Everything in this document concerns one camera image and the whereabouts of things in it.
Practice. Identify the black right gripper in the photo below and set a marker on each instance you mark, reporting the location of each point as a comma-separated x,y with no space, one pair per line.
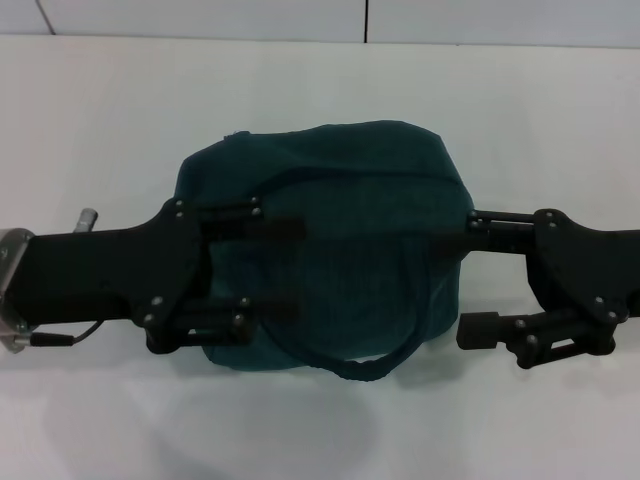
580,265

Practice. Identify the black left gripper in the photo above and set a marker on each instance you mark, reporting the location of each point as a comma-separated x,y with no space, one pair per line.
110,275

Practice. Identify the dark teal fabric lunch bag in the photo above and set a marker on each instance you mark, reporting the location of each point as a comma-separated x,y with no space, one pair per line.
340,210

